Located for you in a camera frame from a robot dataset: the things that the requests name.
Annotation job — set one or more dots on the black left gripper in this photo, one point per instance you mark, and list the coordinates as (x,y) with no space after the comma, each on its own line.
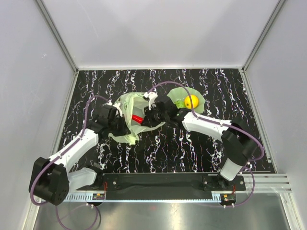
(124,130)

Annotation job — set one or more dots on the light green wavy bowl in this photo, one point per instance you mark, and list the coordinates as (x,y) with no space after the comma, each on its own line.
(180,94)

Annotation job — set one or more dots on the light green plastic bag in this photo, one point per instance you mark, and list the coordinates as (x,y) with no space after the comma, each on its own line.
(133,103)

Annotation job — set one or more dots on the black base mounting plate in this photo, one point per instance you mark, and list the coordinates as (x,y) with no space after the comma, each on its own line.
(168,186)

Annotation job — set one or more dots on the black marble pattern mat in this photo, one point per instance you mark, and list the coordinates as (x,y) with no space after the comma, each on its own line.
(165,150)

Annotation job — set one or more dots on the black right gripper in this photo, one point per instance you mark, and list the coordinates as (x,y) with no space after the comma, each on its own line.
(148,120)

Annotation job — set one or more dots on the aluminium frame rail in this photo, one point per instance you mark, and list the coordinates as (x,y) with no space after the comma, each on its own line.
(51,25)

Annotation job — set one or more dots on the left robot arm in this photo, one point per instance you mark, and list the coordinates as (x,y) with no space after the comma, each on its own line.
(51,179)

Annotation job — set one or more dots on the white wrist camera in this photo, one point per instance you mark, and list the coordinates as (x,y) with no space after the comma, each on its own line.
(150,97)
(107,103)

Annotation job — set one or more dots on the red fruit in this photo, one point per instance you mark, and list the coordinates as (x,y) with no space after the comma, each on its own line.
(137,119)

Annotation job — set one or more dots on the green fruit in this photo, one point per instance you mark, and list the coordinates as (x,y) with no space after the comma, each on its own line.
(180,104)

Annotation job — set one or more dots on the orange fruit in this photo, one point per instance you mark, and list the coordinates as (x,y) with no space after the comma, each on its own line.
(191,101)

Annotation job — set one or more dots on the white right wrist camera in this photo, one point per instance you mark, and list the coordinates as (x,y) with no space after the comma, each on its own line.
(150,97)

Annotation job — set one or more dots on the white slotted cable duct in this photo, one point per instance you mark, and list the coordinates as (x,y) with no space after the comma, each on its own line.
(85,196)

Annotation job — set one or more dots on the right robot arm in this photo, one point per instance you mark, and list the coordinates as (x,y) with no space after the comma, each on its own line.
(239,146)

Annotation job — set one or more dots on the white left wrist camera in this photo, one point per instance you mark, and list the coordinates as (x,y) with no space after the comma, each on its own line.
(107,103)

